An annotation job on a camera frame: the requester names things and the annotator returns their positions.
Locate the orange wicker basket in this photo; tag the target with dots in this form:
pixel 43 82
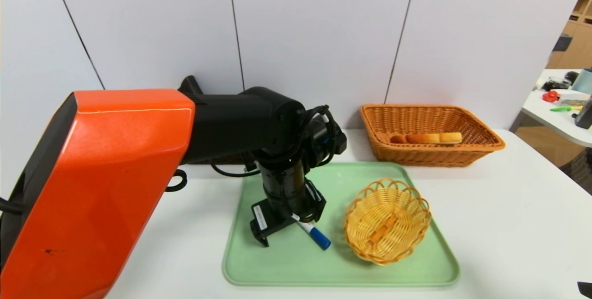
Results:
pixel 416 155

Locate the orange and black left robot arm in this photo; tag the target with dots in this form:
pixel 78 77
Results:
pixel 106 183

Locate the white marker with blue cap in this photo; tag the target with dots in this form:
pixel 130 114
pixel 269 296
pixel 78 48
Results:
pixel 317 236

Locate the small round yellow wicker basket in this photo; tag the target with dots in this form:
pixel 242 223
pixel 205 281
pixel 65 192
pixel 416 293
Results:
pixel 386 225

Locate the small red object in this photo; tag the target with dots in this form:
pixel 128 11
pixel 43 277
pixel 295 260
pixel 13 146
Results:
pixel 549 97

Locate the dark grey box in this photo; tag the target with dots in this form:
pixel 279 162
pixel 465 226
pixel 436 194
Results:
pixel 561 43

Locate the slice of white bread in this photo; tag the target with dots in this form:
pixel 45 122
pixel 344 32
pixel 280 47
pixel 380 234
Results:
pixel 425 138

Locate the white side table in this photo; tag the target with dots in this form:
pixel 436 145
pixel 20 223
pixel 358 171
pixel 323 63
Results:
pixel 550 121

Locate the white shallow box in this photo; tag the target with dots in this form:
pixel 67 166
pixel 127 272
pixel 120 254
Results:
pixel 571 97

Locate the dark brown wicker basket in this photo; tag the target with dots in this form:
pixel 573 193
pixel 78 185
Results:
pixel 199 160

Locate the black upright device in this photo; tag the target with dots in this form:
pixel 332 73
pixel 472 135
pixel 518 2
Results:
pixel 585 116

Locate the black woven bin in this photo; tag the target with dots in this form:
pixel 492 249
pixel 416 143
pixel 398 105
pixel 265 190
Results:
pixel 580 171

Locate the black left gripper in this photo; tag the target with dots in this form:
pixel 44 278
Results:
pixel 262 218

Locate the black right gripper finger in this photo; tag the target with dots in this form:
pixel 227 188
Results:
pixel 586 289

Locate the black fabric pouch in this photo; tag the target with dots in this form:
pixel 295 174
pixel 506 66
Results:
pixel 190 85

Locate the light green plastic tray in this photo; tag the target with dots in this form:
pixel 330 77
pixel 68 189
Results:
pixel 370 271

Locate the black bundle on side table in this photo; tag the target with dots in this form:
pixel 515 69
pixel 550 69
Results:
pixel 555 85

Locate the grey cup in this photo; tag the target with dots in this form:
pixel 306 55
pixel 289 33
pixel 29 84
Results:
pixel 583 82

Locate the wooden cabinet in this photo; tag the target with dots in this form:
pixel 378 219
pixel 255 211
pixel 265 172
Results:
pixel 578 44

